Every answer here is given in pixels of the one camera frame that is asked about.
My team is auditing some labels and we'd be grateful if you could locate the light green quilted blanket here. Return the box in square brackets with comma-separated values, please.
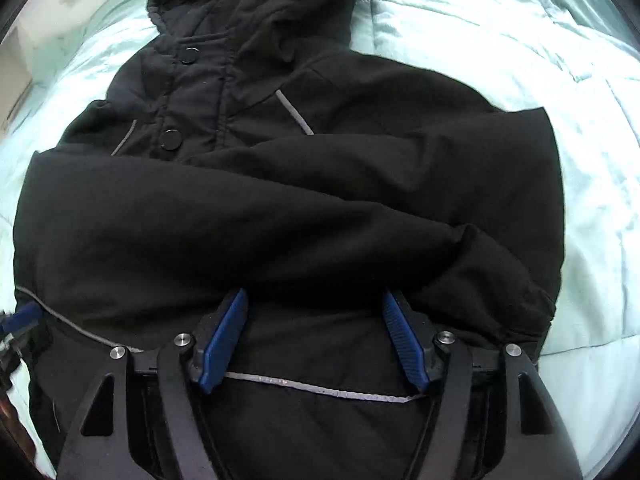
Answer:
[0, 0, 640, 480]

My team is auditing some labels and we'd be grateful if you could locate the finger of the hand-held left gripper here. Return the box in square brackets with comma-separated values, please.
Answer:
[0, 301, 47, 337]

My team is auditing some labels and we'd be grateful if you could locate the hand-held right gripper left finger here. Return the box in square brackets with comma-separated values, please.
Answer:
[56, 288, 250, 480]

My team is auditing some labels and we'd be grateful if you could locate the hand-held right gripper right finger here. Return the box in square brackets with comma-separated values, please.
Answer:
[381, 288, 585, 480]

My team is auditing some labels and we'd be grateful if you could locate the black hooded jacket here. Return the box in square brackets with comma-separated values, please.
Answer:
[12, 0, 566, 480]

